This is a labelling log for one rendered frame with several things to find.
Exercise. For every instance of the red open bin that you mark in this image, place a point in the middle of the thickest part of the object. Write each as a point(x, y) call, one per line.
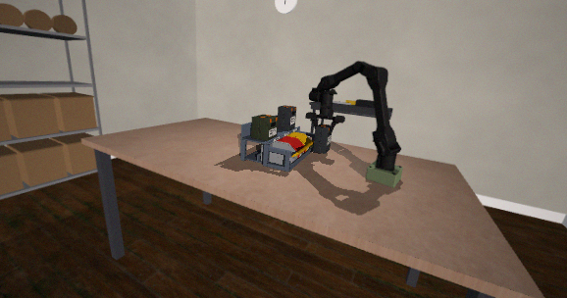
point(295, 143)

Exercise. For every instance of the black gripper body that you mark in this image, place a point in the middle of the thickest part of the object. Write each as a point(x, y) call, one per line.
point(326, 112)

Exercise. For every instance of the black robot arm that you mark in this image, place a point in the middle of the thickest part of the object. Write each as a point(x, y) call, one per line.
point(384, 136)

